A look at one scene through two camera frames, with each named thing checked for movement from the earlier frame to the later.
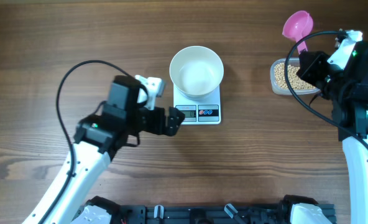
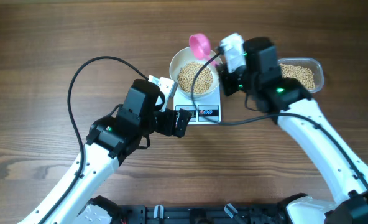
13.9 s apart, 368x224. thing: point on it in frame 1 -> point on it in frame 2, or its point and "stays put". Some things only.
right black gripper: (309, 68) -> (224, 78)
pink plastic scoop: (298, 25) -> (201, 46)
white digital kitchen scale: (204, 109) stays put
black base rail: (205, 214) stays put
